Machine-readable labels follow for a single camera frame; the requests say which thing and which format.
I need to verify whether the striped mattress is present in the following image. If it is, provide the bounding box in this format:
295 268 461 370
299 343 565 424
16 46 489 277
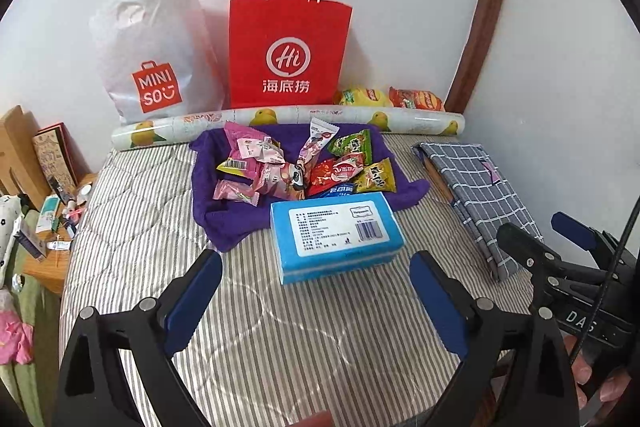
59 132 548 427

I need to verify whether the green blanket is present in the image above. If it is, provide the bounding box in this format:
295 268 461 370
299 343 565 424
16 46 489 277
0 207 67 427

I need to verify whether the red snack packet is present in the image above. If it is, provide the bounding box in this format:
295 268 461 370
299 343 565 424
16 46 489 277
307 154 364 198

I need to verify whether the blue tissue box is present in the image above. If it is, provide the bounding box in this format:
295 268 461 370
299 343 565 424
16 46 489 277
270 192 407 286

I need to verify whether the yellow chip bag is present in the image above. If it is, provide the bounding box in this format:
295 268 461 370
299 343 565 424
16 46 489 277
334 86 394 108

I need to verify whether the patterned notebook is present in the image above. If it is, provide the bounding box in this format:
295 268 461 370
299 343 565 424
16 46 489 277
32 123 79 198

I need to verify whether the dark blue white box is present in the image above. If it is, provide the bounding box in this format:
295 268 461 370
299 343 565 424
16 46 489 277
15 217 46 263

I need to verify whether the large pink snack packet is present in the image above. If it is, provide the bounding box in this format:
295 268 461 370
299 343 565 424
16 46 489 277
223 122 286 168

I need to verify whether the white strawberry print snack packet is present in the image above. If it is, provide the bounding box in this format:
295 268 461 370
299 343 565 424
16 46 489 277
299 118 342 172

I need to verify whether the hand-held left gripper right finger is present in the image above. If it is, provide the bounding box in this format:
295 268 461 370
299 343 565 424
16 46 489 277
409 251 581 427

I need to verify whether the grey plaid fabric bag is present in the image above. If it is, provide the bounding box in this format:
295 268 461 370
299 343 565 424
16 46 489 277
412 142 544 282

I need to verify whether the brown wooden door frame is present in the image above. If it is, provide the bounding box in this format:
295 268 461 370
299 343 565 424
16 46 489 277
445 0 516 113

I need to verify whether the small pink candy packet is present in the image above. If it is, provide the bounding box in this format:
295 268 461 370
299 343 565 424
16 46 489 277
212 179 261 208

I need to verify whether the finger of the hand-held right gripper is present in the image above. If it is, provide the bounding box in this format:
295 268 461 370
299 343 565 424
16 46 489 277
496 222 602 291
550 211 627 259

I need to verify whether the white plastic shopping bag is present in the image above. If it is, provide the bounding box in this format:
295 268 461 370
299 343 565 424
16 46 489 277
89 0 226 126

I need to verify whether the pink panda print snack packet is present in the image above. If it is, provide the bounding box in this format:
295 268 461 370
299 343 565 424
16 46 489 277
252 154 307 204

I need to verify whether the red paper bag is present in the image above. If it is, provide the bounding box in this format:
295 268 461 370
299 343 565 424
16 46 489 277
229 0 354 108

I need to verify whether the green white box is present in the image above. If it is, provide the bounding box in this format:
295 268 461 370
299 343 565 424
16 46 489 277
36 196 61 233

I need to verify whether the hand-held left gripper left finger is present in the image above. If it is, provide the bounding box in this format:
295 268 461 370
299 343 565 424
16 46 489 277
52 249 224 427

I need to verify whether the white dotted pillow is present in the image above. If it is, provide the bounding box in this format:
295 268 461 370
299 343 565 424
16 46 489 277
0 194 26 281

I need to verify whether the wooden headboard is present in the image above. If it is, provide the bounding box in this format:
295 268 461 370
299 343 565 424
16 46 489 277
0 105 49 208

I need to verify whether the orange chip bag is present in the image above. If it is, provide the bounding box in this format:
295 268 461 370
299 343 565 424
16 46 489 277
389 87 446 112

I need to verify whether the blue snack packet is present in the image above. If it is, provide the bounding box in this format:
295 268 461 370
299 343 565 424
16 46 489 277
307 183 357 200

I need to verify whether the yellow triangular snack packet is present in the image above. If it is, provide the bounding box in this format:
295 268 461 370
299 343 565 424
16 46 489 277
355 158 398 194

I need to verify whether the fruit print paper roll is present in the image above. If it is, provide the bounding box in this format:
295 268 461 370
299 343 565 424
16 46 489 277
111 104 467 153

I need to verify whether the purple towel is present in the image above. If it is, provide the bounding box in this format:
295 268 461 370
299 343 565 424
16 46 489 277
189 123 430 253

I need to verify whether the green triangular snack packet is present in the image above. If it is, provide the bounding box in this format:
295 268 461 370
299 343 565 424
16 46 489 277
327 128 373 158

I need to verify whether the wooden nightstand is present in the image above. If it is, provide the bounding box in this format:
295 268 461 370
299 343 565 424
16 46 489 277
22 174 99 298

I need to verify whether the pink yellow cloth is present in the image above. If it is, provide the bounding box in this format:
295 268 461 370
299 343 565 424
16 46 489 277
0 289 34 366

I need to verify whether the black cable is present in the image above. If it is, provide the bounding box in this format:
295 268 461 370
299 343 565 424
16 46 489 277
575 197 640 358

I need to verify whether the person's right hand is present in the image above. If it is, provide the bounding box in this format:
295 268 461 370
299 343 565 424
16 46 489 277
565 334 636 409

